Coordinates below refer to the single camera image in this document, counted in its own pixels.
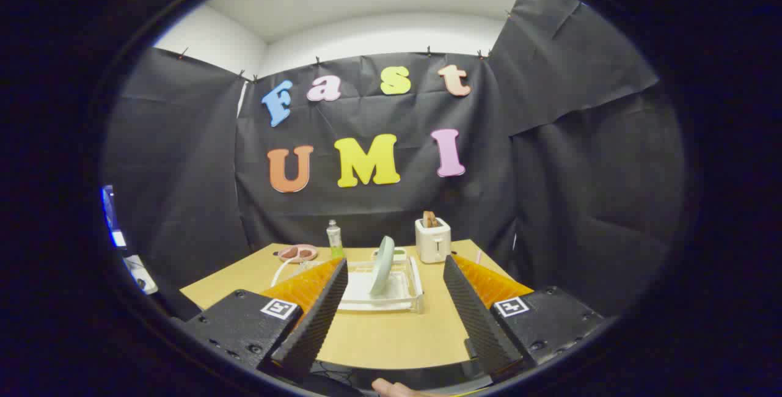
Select white toaster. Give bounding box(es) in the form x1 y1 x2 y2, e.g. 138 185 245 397
415 218 452 264

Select blue lit screen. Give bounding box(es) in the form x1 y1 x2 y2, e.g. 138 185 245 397
101 184 127 249

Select clear bottle with green liquid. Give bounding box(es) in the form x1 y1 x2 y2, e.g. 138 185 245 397
326 220 345 259

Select white drip tray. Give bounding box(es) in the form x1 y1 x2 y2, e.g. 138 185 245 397
338 269 416 311

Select small pink plate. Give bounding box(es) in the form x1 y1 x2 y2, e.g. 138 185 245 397
278 244 319 264

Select pale green plate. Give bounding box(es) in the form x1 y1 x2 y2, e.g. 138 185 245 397
368 236 396 297

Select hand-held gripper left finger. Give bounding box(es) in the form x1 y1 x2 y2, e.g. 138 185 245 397
182 257 349 382

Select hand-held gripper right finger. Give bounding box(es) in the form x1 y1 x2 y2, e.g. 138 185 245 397
443 255 605 379

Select white wire dish rack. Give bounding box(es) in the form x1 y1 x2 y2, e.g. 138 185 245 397
271 249 424 314

